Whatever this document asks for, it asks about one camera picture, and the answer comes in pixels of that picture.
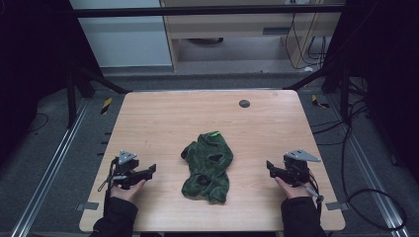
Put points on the black metal stand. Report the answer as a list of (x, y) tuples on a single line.
[(70, 98), (344, 95)]

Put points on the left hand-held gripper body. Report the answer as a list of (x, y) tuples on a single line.
[(126, 173)]

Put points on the light wooden desk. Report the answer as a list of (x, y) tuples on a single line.
[(230, 24)]

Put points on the grey round table grommet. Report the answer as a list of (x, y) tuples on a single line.
[(244, 103)]

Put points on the grey table bracket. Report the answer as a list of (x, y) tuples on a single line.
[(336, 206), (87, 206)]

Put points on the black curtain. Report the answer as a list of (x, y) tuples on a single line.
[(388, 65), (33, 65)]

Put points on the aluminium floor rail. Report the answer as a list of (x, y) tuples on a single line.
[(369, 171), (49, 171)]

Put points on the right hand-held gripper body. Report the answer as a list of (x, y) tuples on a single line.
[(296, 173)]

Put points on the person's left hand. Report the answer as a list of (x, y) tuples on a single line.
[(126, 194)]

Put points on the dark green garment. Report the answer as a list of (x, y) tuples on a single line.
[(207, 168)]

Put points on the yellow black striped tape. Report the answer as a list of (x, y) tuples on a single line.
[(106, 106), (318, 102)]

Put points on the black horizontal frame bar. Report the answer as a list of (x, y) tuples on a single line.
[(197, 11)]

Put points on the white cabinet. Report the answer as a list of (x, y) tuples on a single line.
[(125, 39)]

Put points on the person's right hand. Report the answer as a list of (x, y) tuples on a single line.
[(296, 192)]

